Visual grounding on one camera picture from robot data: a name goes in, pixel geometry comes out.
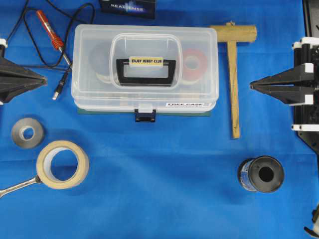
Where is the grey tape roll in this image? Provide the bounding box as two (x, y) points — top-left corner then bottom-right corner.
(11, 118), (44, 149)

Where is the black tool box handle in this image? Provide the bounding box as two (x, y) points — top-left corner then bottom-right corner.
(116, 59), (176, 87)

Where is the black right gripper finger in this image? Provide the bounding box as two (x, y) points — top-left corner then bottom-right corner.
(250, 63), (314, 88)
(251, 86), (314, 106)

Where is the black tool box latch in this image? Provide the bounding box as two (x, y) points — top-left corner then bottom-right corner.
(134, 103), (157, 122)

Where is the wooden mallet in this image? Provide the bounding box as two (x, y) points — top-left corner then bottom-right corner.
(210, 21), (257, 139)

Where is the silver wrench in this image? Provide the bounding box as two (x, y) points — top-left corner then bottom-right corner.
(0, 175), (42, 198)

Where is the black RealSense box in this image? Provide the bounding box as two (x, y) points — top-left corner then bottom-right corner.
(99, 0), (157, 19)

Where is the red tape roll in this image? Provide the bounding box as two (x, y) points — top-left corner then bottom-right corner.
(182, 48), (208, 82)

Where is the blue table cloth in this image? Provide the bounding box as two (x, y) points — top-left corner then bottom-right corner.
(0, 0), (319, 239)

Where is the orange soldering iron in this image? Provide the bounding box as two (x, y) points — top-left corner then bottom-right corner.
(36, 10), (72, 69)

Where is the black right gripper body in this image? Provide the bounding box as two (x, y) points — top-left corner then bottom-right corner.
(292, 37), (319, 132)

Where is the beige masking tape roll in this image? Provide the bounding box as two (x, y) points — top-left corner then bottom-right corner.
(36, 140), (89, 190)

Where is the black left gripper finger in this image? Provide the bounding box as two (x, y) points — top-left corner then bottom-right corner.
(0, 56), (47, 103)

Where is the black solder wire spool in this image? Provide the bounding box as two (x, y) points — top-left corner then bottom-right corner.
(237, 155), (285, 193)

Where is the clear plastic tool box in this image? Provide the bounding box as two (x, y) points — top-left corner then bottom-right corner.
(71, 24), (219, 115)

